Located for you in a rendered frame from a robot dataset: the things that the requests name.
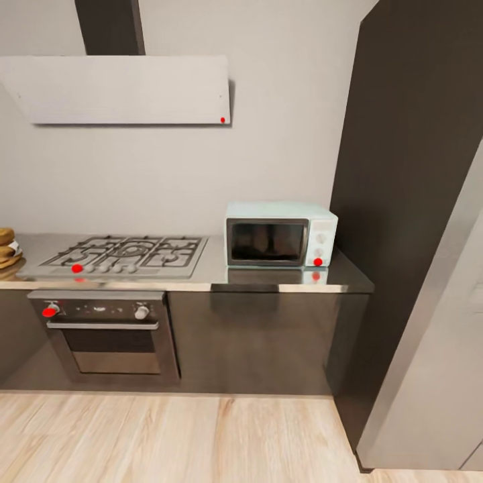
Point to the microwave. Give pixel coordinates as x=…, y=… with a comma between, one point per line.
x=278, y=234

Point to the burner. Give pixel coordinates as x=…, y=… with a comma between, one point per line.
x=124, y=255

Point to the popcorn bag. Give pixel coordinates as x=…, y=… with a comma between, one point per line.
x=10, y=252

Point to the range hood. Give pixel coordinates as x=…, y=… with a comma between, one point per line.
x=116, y=82

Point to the fridge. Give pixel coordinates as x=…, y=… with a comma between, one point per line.
x=408, y=196

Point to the oven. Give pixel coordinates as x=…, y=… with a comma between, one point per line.
x=109, y=336

